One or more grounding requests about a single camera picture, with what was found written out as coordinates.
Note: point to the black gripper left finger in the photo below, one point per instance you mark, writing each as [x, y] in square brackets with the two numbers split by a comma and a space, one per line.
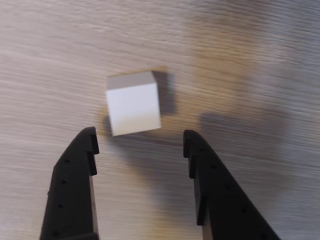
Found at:
[72, 195]

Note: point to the white cube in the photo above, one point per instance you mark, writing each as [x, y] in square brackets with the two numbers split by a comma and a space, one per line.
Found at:
[135, 110]

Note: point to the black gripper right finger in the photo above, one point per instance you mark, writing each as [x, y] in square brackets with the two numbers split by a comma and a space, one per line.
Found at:
[222, 207]

